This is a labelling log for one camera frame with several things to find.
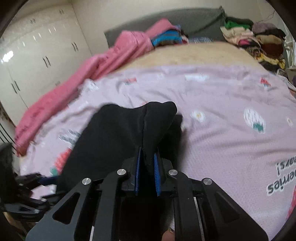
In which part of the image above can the black sweater with orange cuffs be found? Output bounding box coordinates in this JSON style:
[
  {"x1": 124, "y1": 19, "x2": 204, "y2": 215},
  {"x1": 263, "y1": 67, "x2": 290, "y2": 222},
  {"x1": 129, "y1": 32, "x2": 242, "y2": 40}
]
[{"x1": 56, "y1": 101, "x2": 183, "y2": 192}]

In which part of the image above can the pile of folded clothes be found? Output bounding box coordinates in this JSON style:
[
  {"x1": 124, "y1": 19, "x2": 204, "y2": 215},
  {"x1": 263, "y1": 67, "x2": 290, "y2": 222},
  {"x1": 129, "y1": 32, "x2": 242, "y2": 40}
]
[{"x1": 220, "y1": 16, "x2": 286, "y2": 73}]

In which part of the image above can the person's right hand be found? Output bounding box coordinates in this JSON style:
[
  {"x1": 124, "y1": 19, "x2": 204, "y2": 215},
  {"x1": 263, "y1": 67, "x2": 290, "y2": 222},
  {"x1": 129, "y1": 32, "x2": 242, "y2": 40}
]
[{"x1": 162, "y1": 228, "x2": 175, "y2": 241}]

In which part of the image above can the lilac strawberry print bedsheet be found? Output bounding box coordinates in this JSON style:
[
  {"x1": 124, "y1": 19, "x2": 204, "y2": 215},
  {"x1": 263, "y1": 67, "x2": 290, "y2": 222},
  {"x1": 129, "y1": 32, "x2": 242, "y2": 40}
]
[{"x1": 20, "y1": 66, "x2": 295, "y2": 239}]

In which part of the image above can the pink plush blanket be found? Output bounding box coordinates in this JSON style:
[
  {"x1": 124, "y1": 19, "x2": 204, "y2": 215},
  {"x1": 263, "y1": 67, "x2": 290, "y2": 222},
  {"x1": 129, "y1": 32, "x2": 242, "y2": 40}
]
[{"x1": 14, "y1": 18, "x2": 179, "y2": 157}]

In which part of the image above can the beige mattress cover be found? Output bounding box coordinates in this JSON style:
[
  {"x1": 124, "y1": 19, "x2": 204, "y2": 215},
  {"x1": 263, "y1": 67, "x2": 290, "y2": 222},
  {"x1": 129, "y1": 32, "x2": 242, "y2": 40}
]
[{"x1": 115, "y1": 42, "x2": 267, "y2": 73}]

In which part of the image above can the pink and teal pillow stack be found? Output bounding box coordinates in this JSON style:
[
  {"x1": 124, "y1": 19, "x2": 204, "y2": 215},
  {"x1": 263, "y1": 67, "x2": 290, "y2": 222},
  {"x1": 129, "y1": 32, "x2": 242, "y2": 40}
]
[{"x1": 151, "y1": 25, "x2": 189, "y2": 48}]

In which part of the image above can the white glossy wardrobe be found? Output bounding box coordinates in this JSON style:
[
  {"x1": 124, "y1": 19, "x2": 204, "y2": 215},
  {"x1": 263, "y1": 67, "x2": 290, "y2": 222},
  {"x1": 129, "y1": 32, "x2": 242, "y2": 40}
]
[{"x1": 1, "y1": 1, "x2": 91, "y2": 126}]

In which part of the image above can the dark grey headboard cover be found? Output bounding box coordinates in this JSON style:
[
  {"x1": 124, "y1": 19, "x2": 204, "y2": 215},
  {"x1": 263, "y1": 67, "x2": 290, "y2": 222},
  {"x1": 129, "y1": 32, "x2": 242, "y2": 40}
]
[{"x1": 104, "y1": 7, "x2": 225, "y2": 47}]

